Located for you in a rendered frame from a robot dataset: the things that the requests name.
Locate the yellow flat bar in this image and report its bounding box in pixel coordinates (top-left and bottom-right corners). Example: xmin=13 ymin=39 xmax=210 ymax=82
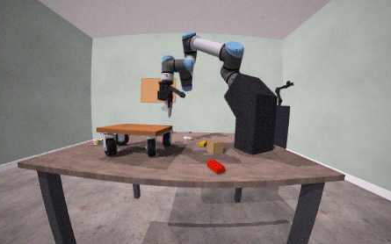
xmin=199 ymin=140 xmax=206 ymax=147

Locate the red toy brick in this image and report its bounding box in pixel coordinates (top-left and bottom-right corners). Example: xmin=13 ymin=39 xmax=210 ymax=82
xmin=207 ymin=160 xmax=225 ymax=174

